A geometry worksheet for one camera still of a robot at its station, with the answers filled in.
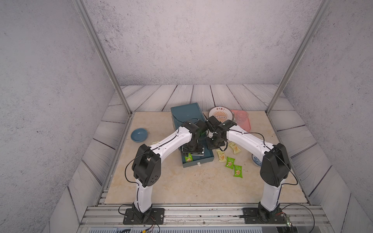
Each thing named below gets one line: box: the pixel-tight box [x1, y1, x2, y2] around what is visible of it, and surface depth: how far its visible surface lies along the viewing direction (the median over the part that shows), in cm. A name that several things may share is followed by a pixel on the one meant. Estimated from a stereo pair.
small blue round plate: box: [130, 128, 149, 143], surface depth 106 cm
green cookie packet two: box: [224, 156, 236, 170], surface depth 93 cm
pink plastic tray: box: [230, 109, 252, 133], surface depth 115 cm
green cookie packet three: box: [233, 164, 243, 179], surface depth 90 cm
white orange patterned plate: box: [208, 105, 234, 123], surface depth 121 cm
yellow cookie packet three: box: [215, 149, 227, 163], surface depth 95 cm
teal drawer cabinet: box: [170, 102, 206, 131], surface depth 95 cm
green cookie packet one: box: [184, 152, 193, 163], surface depth 87 cm
